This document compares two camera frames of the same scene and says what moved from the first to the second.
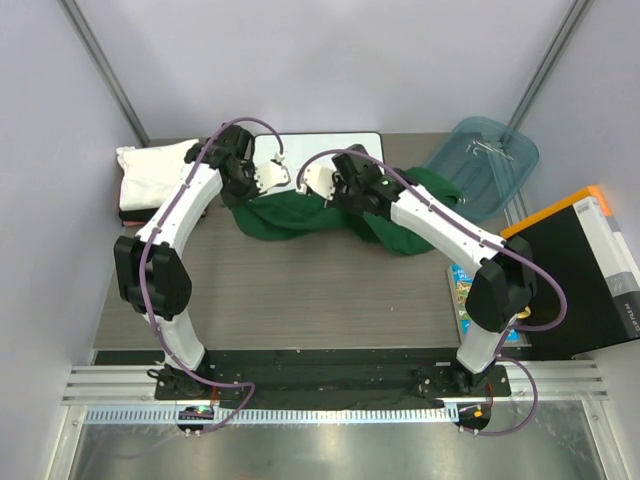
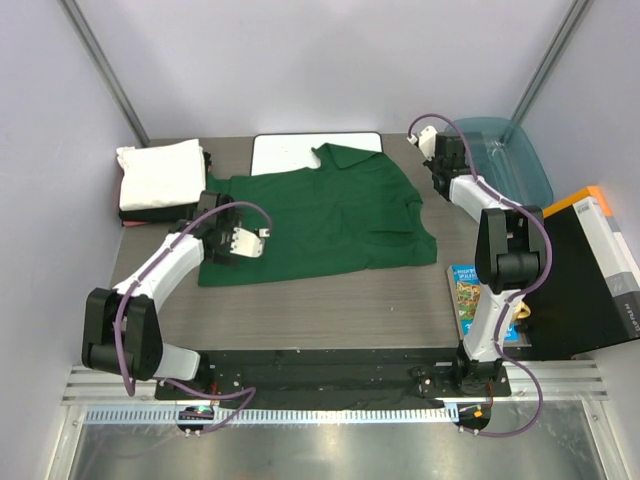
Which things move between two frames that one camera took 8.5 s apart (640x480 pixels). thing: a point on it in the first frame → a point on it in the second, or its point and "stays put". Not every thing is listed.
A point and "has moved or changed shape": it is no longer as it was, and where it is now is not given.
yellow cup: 525,313 stays put
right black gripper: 338,181 → 429,164
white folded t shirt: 148,172 stays put
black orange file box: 582,238 stays put
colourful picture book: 459,278 stays put
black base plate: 410,376 stays put
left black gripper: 232,200 → 222,255
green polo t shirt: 298,212 has moved or changed shape
